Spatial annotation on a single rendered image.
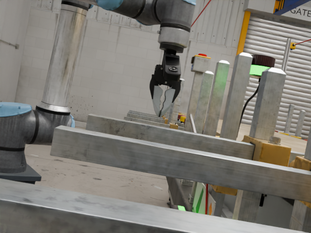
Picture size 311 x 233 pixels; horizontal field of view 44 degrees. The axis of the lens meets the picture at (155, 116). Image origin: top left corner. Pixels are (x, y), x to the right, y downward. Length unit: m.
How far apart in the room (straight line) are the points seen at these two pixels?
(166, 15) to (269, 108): 0.52
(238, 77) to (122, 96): 7.94
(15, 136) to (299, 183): 1.35
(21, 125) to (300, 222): 1.32
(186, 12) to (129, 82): 7.76
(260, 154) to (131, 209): 0.49
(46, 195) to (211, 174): 0.27
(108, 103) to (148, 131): 8.23
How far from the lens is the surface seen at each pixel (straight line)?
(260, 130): 0.73
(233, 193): 0.92
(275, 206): 1.18
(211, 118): 1.21
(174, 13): 1.14
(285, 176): 0.44
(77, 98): 8.94
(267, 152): 0.66
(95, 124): 0.66
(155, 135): 0.66
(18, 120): 1.65
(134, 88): 8.87
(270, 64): 0.99
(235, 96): 0.97
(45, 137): 1.71
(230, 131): 0.97
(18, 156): 1.69
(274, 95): 0.73
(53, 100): 1.71
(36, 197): 0.18
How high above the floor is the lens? 1.01
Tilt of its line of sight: 3 degrees down
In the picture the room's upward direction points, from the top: 11 degrees clockwise
